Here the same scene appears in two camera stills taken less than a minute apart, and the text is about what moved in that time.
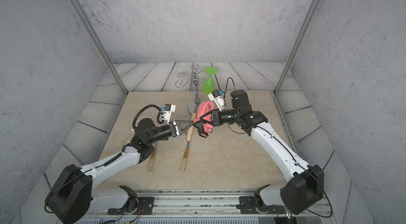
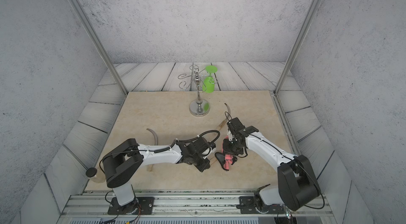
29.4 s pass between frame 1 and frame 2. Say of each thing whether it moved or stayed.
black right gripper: moved
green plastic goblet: stayed
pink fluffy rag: moved
